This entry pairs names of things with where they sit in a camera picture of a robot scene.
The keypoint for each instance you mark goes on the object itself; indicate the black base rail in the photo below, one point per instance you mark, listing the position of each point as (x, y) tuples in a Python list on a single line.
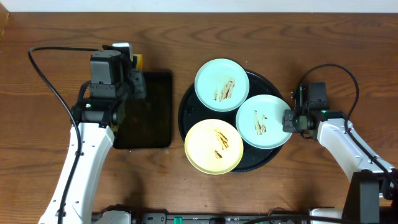
[(163, 218)]

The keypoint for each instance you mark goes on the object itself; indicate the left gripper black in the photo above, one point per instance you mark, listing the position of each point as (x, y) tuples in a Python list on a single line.
[(137, 81)]

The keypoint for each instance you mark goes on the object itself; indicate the yellow plate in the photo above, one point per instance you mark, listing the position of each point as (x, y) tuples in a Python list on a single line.
[(214, 146)]

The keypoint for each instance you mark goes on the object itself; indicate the yellow green sponge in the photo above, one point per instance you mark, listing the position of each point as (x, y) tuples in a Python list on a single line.
[(137, 63)]

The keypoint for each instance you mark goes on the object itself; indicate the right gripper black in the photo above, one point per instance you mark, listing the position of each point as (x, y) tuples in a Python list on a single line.
[(286, 124)]

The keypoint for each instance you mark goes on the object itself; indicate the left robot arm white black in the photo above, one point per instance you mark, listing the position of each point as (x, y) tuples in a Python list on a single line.
[(101, 119)]

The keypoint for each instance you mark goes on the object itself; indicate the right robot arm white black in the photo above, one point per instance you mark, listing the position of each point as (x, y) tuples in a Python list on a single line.
[(372, 194)]

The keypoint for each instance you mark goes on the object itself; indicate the black rectangular tray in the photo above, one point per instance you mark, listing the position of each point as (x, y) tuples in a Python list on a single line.
[(148, 122)]

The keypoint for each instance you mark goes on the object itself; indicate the mint plate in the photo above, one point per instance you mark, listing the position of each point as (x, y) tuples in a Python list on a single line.
[(259, 121), (221, 85)]

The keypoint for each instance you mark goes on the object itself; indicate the mint plate top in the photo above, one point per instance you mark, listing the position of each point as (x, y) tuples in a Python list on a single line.
[(221, 85)]

